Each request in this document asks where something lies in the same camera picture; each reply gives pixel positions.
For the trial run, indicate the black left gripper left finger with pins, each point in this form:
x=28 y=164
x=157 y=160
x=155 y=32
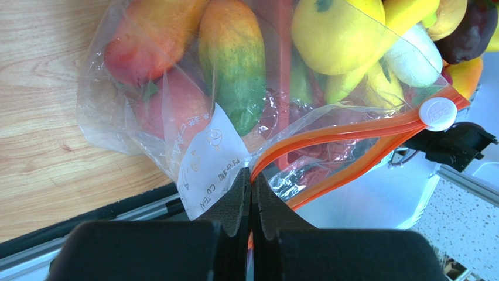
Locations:
x=232 y=210

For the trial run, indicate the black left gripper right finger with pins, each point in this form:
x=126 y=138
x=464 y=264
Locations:
x=273 y=214

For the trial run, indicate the pink toy peach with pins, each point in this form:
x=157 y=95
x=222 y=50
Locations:
x=178 y=111

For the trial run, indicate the clear orange zip top bag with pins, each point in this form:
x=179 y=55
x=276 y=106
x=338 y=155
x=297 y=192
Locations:
x=325 y=146

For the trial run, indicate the green orange toy papaya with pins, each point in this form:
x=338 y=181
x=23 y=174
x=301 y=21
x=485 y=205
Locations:
x=232 y=55

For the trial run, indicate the orange yellow toy mango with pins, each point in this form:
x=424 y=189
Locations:
x=151 y=38

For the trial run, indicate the yellow toy squash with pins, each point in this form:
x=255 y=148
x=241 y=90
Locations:
x=382 y=88

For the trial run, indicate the yellow toy lemon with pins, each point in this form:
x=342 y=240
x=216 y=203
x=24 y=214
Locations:
x=336 y=37

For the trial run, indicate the red plastic tray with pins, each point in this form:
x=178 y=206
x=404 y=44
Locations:
x=274 y=18

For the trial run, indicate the white toy radish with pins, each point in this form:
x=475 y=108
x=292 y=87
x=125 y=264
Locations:
x=414 y=58

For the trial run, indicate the yellow toy banana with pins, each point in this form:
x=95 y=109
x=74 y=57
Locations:
x=400 y=16

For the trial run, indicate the dark purple toy eggplant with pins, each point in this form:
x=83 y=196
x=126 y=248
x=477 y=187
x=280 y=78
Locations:
x=473 y=34

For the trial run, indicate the small orange toy fruit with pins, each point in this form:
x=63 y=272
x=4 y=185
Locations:
x=449 y=14

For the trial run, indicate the yellow green toy apple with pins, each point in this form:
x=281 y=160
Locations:
x=493 y=45

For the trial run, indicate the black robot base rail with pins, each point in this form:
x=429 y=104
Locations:
x=161 y=203

